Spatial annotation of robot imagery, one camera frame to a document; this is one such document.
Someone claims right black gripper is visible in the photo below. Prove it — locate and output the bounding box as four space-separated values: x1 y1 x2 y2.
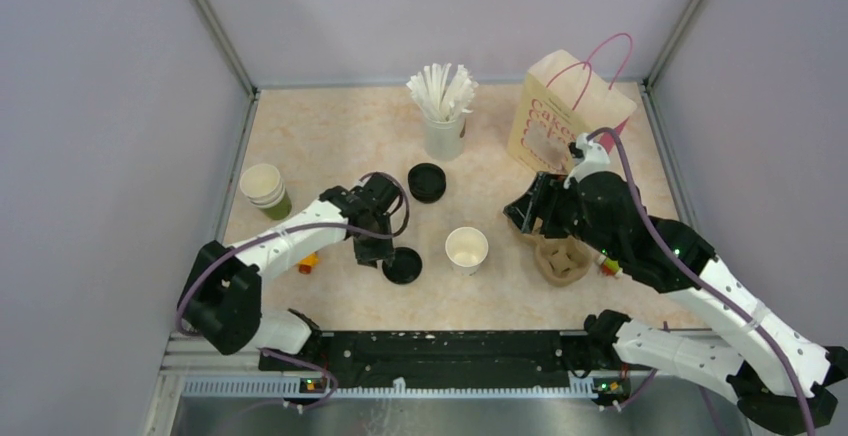
504 170 622 261

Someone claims black cup lid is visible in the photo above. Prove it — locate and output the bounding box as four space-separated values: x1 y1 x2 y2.
381 247 423 285

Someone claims white paper cup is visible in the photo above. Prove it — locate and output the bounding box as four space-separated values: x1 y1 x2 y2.
445 227 490 276

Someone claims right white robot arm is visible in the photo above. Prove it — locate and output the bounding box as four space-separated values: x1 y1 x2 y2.
504 171 847 435

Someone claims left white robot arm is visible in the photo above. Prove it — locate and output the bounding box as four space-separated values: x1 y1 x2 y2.
175 172 408 370

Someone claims green red toy block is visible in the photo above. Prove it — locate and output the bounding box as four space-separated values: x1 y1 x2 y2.
595 254 623 277

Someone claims orange toy car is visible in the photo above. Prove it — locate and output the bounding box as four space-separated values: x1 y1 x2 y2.
298 253 320 275

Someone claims brown pulp cup carrier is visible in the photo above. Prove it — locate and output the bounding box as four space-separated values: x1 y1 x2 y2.
514 228 594 287

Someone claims stack of black lids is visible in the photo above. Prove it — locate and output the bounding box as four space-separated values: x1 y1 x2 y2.
407 163 447 204

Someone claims cream pink paper bag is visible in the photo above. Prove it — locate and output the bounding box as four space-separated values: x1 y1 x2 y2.
506 32 637 173

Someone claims stack of paper cups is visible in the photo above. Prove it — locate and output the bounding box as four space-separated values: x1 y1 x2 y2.
239 163 292 220

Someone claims white cup holding straws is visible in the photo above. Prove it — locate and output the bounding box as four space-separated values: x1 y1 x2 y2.
424 116 466 161

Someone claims bundle of white straws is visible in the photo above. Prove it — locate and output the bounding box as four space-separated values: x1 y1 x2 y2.
406 63 479 123

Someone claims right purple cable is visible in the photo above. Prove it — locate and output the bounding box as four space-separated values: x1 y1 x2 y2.
586 126 817 436

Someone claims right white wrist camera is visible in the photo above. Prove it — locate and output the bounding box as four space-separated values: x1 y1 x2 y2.
564 133 610 189

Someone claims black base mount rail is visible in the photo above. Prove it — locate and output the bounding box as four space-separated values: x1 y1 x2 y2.
297 330 629 389

